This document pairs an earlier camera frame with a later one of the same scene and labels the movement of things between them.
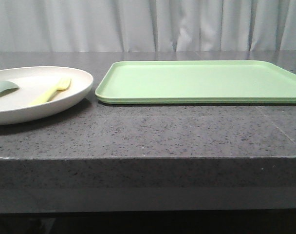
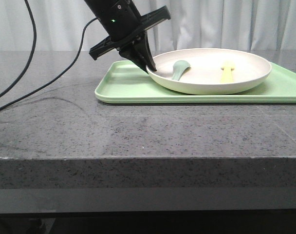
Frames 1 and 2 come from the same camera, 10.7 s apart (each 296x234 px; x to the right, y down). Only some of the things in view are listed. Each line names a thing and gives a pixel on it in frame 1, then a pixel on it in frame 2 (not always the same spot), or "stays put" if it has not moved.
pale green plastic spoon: [0, 88] → [178, 67]
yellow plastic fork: [63, 84] → [227, 77]
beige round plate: [13, 106] → [208, 70]
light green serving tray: [199, 82] stays put
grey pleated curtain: [147, 25] stays put
